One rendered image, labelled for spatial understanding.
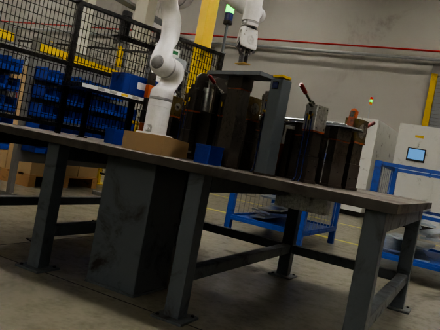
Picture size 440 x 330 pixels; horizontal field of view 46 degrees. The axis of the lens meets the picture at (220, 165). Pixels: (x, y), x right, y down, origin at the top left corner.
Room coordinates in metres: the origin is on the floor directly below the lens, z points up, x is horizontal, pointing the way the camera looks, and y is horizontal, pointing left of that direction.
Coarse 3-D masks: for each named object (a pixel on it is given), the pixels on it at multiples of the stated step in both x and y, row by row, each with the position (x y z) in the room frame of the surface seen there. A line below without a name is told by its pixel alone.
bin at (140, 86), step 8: (112, 72) 3.40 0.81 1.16; (120, 72) 3.32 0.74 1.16; (112, 80) 3.39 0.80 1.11; (120, 80) 3.32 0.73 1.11; (128, 80) 3.32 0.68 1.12; (136, 80) 3.36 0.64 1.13; (144, 80) 3.40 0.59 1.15; (112, 88) 3.38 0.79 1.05; (120, 88) 3.30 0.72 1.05; (128, 88) 3.32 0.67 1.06; (136, 88) 3.37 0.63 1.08; (144, 88) 3.41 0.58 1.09
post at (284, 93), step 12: (288, 84) 2.33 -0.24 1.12; (276, 96) 2.31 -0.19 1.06; (288, 96) 2.34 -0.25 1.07; (276, 108) 2.30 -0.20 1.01; (264, 120) 2.35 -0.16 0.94; (276, 120) 2.31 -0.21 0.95; (264, 132) 2.34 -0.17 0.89; (276, 132) 2.32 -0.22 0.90; (264, 144) 2.33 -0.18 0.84; (276, 144) 2.33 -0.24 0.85; (264, 156) 2.32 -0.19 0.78; (276, 156) 2.34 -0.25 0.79; (264, 168) 2.31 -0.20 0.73
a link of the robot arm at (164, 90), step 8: (176, 64) 2.65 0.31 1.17; (176, 72) 2.66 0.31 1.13; (160, 80) 2.73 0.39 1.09; (168, 80) 2.70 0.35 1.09; (176, 80) 2.70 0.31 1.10; (152, 88) 2.64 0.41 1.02; (160, 88) 2.62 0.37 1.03; (168, 88) 2.64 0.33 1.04; (176, 88) 2.68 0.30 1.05; (152, 96) 2.62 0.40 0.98; (160, 96) 2.61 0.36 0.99; (168, 96) 2.63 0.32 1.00
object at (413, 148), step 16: (400, 128) 10.15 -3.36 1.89; (416, 128) 10.02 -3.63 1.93; (432, 128) 9.90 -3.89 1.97; (400, 144) 10.12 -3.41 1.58; (416, 144) 9.99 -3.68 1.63; (432, 144) 9.87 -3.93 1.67; (400, 160) 10.10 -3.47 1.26; (416, 160) 9.95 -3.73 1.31; (432, 160) 9.85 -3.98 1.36; (400, 176) 10.07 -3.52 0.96; (416, 176) 9.94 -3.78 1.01; (400, 192) 10.05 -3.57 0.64; (416, 192) 9.92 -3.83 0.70; (432, 192) 9.80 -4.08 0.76; (432, 208) 9.78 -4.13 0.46
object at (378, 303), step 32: (64, 160) 2.66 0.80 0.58; (96, 160) 2.88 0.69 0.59; (192, 192) 2.25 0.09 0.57; (224, 192) 2.44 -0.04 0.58; (256, 192) 2.79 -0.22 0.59; (288, 192) 3.26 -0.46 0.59; (64, 224) 2.77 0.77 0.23; (192, 224) 2.24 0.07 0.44; (288, 224) 3.55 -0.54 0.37; (384, 224) 1.89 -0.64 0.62; (416, 224) 3.19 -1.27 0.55; (32, 256) 2.63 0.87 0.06; (192, 256) 2.25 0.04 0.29; (224, 256) 2.71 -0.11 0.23; (256, 256) 2.97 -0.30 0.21; (288, 256) 3.53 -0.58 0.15; (320, 256) 3.44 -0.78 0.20; (352, 288) 1.91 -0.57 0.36; (384, 288) 2.65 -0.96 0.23; (192, 320) 2.27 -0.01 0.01; (352, 320) 1.90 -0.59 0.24
